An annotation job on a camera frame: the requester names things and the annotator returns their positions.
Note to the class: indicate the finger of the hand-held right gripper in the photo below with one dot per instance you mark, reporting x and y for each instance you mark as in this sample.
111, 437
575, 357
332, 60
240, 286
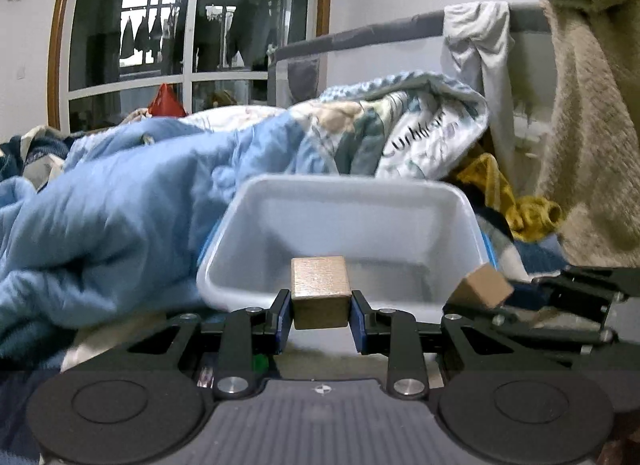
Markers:
575, 326
590, 282

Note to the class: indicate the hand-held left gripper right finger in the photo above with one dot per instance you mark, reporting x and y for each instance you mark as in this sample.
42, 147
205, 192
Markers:
357, 322

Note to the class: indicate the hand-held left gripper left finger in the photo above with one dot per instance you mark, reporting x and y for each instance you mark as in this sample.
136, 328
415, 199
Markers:
285, 317

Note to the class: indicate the wooden cube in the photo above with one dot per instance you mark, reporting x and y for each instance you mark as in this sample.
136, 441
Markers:
485, 285
320, 290

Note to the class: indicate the white plastic container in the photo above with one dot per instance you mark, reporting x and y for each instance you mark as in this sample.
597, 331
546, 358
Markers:
350, 225

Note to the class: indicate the yellow cloth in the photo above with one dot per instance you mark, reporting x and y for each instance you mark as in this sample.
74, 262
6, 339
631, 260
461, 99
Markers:
530, 215

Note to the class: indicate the beige towel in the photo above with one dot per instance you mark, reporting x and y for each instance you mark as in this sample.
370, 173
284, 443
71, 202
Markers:
590, 120

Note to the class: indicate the light blue quilt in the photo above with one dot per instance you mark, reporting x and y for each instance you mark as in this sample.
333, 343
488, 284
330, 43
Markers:
125, 205

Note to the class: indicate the white printed quilt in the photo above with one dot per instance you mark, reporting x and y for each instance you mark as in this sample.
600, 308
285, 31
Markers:
425, 130

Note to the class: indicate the red bag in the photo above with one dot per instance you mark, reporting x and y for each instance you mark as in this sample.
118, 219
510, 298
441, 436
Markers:
165, 105

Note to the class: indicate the white cloth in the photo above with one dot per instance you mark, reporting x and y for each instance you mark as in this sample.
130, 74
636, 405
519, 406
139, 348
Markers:
480, 45

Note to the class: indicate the wooden framed window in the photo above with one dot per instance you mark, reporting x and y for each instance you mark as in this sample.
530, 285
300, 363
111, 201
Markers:
100, 5

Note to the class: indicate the grey bed rail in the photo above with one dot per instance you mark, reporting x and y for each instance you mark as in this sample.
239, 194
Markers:
360, 35

